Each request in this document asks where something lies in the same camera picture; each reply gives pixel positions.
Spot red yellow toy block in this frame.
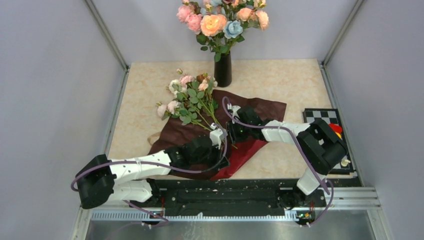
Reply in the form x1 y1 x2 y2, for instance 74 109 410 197
329 123 343 139

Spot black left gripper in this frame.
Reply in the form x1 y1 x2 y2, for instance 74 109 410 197
191 141 230 171

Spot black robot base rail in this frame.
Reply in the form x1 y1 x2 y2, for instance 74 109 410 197
130 179 327 217

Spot red paper bouquet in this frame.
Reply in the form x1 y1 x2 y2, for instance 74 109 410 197
147 89 288 182

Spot colourful artificial flower bunch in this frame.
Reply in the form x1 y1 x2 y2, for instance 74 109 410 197
176 0 270 63

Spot pink white rose stems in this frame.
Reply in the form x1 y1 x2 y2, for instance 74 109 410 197
156 68 222 131

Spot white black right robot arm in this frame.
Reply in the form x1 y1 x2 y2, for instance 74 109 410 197
225 103 348 206

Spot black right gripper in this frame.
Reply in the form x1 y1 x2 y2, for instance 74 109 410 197
225 118 251 145

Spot beige satin ribbon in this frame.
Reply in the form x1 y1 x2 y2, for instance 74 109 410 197
147 131 161 146

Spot white toothed cable duct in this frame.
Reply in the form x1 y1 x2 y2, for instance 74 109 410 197
91 208 312 222

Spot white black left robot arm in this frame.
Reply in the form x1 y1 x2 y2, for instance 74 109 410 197
70 135 229 209

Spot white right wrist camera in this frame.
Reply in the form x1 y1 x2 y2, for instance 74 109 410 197
226 103 241 119

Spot black cylindrical vase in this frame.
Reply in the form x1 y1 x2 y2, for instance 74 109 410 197
214 52 232 88

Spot black white checkerboard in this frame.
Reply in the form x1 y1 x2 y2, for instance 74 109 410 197
302 108 356 176

